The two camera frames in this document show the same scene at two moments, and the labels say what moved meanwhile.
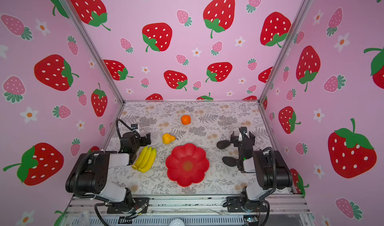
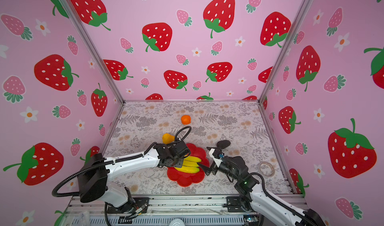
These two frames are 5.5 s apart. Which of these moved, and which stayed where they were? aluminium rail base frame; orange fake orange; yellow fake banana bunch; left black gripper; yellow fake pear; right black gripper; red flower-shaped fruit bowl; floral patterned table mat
Moved: yellow fake banana bunch; right black gripper; left black gripper
Stayed: aluminium rail base frame; red flower-shaped fruit bowl; yellow fake pear; floral patterned table mat; orange fake orange
